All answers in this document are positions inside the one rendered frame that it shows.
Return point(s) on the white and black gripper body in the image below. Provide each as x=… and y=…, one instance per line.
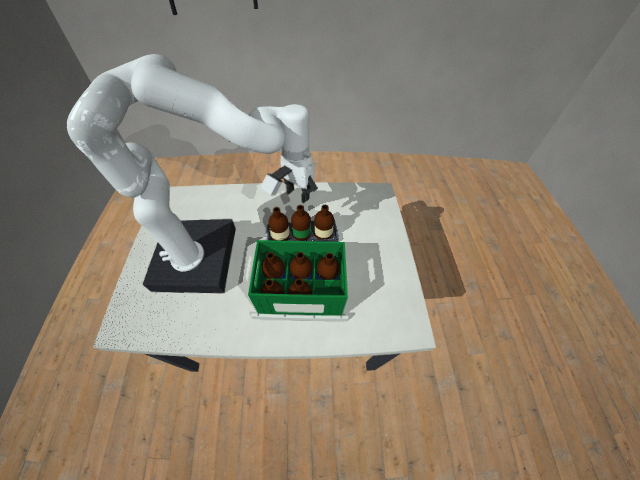
x=301, y=170

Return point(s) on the green crate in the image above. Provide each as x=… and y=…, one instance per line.
x=328, y=296

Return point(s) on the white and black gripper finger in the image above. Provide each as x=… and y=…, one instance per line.
x=289, y=186
x=306, y=192

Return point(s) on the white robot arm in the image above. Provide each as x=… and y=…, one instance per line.
x=103, y=105

